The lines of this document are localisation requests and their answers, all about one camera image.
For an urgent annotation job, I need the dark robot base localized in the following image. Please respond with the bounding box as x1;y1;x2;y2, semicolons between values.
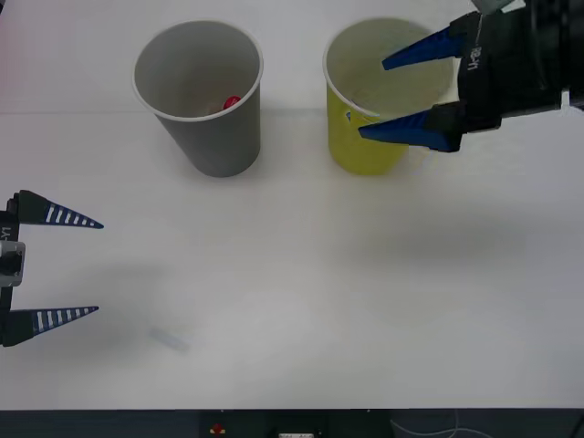
0;409;584;438

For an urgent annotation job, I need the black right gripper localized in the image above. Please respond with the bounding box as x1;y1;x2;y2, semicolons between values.
359;6;561;154

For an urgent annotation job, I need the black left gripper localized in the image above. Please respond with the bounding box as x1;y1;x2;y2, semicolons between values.
0;190;105;348

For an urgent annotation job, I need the yellow-green plastic bin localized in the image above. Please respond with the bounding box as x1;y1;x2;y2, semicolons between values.
322;16;462;177

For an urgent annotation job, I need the clear plastic bottle red cap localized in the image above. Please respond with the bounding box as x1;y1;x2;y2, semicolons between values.
203;94;243;116

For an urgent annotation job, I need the grey plastic bin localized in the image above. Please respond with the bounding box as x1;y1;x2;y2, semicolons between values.
131;18;265;179

